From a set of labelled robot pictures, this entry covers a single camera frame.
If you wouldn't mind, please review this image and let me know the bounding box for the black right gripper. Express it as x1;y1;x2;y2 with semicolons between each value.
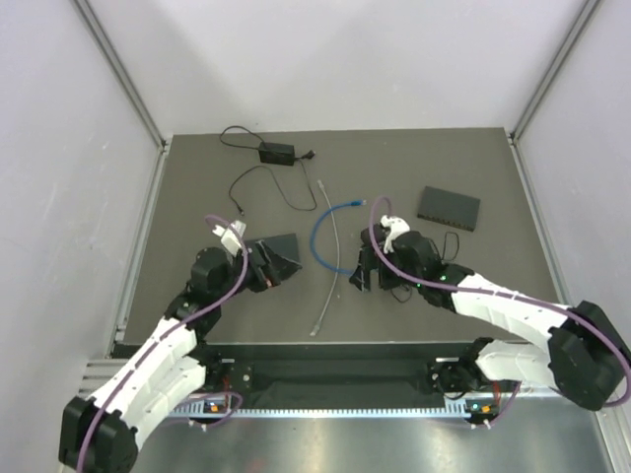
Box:
350;244;424;293

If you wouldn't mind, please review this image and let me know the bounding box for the aluminium left corner post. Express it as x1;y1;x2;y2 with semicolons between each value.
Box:
70;0;168;151

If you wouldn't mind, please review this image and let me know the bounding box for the aluminium frame rail front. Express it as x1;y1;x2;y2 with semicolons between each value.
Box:
78;358;560;398

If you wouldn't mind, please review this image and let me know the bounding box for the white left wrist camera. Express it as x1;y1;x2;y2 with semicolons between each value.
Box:
212;220;246;256

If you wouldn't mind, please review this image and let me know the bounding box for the blue ethernet cable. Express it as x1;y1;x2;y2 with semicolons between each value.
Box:
309;198;369;277

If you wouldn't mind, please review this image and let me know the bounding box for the black left power adapter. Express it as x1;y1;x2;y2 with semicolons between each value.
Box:
257;142;297;167

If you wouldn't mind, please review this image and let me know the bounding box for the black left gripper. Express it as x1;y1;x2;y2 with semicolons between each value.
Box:
214;239;303;304

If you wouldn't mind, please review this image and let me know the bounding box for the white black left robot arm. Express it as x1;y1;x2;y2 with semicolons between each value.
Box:
58;240;302;472

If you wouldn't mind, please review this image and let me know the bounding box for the aluminium right corner post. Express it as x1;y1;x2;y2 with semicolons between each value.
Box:
508;0;602;147

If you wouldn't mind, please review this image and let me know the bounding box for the grey ethernet cable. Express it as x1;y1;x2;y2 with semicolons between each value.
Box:
309;179;342;339

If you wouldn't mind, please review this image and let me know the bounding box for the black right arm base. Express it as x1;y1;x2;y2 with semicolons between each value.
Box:
428;361;517;394

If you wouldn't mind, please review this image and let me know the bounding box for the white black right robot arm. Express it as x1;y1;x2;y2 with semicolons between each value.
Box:
350;219;630;411

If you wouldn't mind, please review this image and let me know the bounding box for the grey slotted cable duct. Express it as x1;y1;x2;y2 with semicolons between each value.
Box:
172;397;494;419

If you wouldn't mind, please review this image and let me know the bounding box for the black network switch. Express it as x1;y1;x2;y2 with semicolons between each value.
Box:
245;233;301;263
417;186;480;232

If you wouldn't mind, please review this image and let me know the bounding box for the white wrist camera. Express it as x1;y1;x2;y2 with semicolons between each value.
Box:
212;220;246;256
380;215;410;254

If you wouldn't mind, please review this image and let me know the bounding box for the aluminium corner post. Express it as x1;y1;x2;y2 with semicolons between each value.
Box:
70;0;168;151
508;0;602;147

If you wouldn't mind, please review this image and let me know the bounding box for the black adapter cord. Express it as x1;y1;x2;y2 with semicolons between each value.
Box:
388;231;462;304
219;125;319;218

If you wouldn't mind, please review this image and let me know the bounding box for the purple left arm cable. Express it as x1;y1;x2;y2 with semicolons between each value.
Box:
76;214;250;473

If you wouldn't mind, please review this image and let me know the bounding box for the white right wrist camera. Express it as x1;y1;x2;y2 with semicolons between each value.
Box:
380;215;410;254

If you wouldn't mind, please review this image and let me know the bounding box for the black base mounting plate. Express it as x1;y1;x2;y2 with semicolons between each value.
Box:
196;358;520;396

